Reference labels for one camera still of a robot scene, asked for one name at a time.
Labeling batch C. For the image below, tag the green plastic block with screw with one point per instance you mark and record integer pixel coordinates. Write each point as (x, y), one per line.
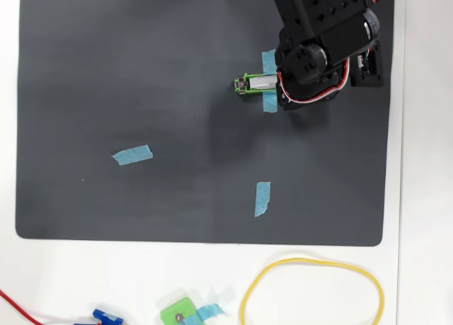
(173, 309)

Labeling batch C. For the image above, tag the white AA battery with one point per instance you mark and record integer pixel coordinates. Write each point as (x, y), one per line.
(262, 83)

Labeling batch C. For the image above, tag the long blue masking tape strip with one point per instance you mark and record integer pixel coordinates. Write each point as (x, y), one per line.
(270, 103)

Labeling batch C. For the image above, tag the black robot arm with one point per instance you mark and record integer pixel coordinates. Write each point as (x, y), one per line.
(318, 3)

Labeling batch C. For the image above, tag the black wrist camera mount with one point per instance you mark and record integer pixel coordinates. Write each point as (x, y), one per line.
(375, 77)

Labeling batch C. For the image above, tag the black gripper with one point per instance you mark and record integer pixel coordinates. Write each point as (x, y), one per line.
(286, 99)

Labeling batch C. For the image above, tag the yellow rubber band loop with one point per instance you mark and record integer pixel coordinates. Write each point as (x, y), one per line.
(301, 258)

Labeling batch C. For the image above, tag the green plastic battery holder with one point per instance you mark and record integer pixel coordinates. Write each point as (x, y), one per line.
(255, 91)

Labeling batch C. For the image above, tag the dark grey textured mat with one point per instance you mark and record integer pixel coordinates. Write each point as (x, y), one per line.
(106, 73)

